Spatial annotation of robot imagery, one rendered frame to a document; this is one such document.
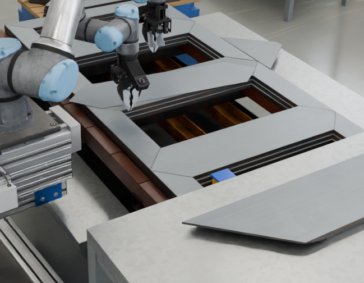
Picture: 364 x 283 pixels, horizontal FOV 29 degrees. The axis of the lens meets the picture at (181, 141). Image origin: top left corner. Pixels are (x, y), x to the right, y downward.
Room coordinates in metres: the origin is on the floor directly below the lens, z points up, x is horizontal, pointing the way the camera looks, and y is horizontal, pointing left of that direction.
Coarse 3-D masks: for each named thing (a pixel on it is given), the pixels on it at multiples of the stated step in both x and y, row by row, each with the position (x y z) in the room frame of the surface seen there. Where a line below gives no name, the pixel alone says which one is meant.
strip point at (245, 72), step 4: (228, 64) 2.46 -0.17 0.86; (232, 64) 2.46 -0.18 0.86; (236, 64) 2.47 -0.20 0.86; (232, 68) 2.43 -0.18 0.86; (236, 68) 2.43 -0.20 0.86; (240, 68) 2.43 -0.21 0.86; (244, 68) 2.43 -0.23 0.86; (248, 68) 2.44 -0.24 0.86; (252, 68) 2.44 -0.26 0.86; (240, 72) 2.39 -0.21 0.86; (244, 72) 2.40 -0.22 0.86; (248, 72) 2.40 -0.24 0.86; (252, 72) 2.40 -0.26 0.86; (244, 76) 2.36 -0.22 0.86; (248, 76) 2.37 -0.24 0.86
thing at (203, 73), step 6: (198, 66) 2.43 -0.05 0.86; (204, 66) 2.43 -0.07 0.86; (192, 72) 2.38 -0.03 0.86; (198, 72) 2.38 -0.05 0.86; (204, 72) 2.38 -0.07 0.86; (210, 72) 2.38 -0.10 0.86; (198, 78) 2.33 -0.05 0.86; (204, 78) 2.33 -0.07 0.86; (210, 78) 2.34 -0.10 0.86; (216, 78) 2.34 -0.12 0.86; (204, 84) 2.29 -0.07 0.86; (210, 84) 2.29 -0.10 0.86; (216, 84) 2.29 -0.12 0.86; (222, 84) 2.29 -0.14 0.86
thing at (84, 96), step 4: (84, 88) 2.21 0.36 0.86; (80, 92) 2.18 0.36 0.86; (84, 92) 2.18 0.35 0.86; (88, 92) 2.18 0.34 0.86; (76, 96) 2.15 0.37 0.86; (80, 96) 2.15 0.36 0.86; (84, 96) 2.15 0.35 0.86; (88, 96) 2.15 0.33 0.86; (92, 96) 2.16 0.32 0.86; (80, 100) 2.12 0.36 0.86; (84, 100) 2.13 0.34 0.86; (88, 100) 2.13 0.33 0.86; (92, 100) 2.13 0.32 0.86; (84, 104) 2.09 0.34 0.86; (88, 104) 2.10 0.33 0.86; (92, 104) 2.10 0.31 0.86; (96, 104) 2.10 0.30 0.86
